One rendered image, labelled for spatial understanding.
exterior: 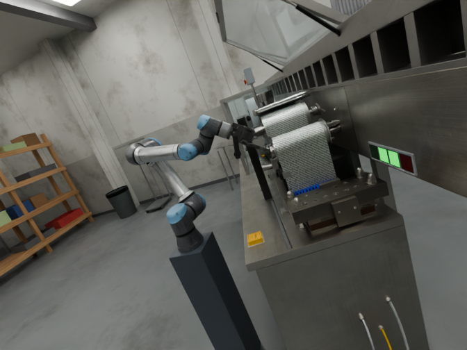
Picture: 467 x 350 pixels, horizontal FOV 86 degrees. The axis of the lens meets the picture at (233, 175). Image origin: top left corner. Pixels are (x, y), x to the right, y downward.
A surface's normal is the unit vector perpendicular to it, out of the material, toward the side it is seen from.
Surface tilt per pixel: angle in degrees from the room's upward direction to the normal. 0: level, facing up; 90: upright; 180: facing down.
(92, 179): 90
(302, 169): 90
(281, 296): 90
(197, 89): 90
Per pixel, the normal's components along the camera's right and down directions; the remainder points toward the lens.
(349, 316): 0.00, 0.28
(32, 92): -0.22, 0.34
